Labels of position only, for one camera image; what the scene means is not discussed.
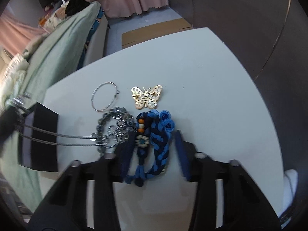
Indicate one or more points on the silver bangle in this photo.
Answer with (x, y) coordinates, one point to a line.
(104, 96)

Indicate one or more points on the gold butterfly brooch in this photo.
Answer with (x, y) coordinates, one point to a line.
(146, 98)

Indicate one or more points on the black garment on bed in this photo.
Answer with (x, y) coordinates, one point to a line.
(75, 6)

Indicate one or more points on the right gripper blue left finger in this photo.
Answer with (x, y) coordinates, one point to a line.
(64, 206)

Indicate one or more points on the pink curtain left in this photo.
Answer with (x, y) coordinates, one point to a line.
(15, 35)

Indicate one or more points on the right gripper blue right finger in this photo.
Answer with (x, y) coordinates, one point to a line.
(227, 198)

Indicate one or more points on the floral pillow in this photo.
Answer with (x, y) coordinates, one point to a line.
(50, 22)

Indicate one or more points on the white bed frame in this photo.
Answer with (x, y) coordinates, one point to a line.
(95, 48)

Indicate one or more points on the flattened cardboard sheet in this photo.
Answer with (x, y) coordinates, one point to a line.
(153, 31)

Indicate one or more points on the green bed blanket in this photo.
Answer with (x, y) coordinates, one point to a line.
(55, 58)

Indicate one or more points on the white cloth on floor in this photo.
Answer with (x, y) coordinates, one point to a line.
(289, 202)

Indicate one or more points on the white crumpled duvet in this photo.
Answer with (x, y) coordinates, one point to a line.
(12, 79)

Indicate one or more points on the black jewelry box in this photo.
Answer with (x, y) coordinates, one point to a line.
(38, 150)

